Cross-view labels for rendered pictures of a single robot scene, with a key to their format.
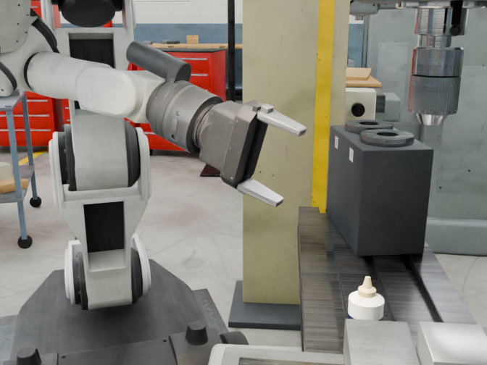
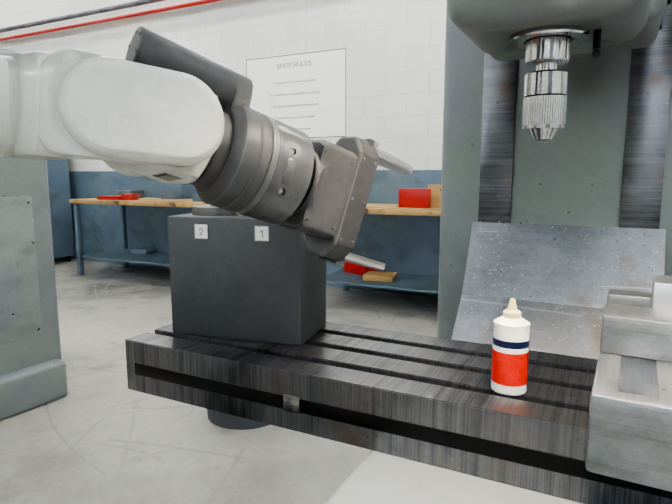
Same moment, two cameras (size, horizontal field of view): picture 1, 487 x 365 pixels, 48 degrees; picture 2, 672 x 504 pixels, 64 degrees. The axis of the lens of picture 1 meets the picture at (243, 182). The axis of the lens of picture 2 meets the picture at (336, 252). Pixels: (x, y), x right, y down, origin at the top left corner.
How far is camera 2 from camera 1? 0.73 m
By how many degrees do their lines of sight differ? 66
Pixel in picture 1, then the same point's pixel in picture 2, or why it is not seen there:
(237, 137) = (363, 181)
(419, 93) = (557, 109)
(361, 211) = (301, 291)
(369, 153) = not seen: hidden behind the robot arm
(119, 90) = (197, 108)
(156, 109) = (257, 147)
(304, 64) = not seen: outside the picture
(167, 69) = (233, 84)
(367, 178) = (303, 251)
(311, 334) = (452, 399)
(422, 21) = (558, 46)
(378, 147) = not seen: hidden behind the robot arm
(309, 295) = (366, 382)
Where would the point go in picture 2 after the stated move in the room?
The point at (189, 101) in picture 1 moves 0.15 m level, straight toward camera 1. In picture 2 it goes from (296, 134) to (478, 130)
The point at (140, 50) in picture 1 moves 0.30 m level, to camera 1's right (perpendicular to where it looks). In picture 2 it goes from (171, 45) to (328, 97)
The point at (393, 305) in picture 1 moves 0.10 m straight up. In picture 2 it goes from (415, 356) to (416, 286)
